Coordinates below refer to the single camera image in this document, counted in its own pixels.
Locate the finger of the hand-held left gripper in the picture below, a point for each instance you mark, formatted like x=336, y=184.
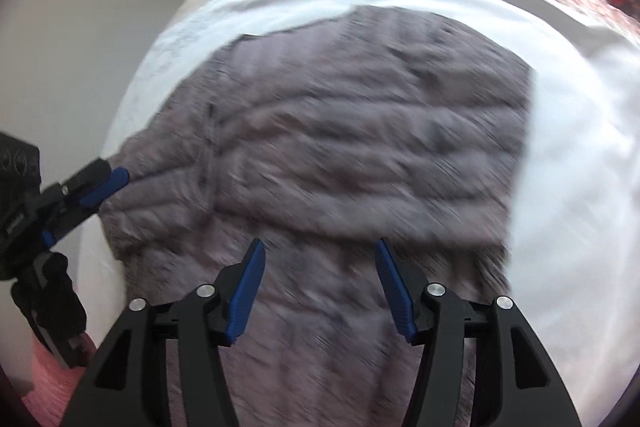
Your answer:
x=50, y=238
x=102, y=188

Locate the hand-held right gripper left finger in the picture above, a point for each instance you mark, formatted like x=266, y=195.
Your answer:
x=246, y=292

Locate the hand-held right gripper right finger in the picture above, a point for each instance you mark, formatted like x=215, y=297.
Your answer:
x=397, y=292

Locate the grey rose-print padded jacket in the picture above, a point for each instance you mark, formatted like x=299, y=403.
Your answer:
x=340, y=147

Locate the person's left forearm pink sleeve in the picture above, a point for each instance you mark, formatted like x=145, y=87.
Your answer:
x=55, y=382

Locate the person's left hand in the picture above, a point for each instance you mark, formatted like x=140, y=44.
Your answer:
x=47, y=302

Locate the white bed mattress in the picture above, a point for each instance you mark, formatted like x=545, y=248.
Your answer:
x=565, y=187

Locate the pink patterned blanket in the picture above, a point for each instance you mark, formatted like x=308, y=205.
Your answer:
x=595, y=4

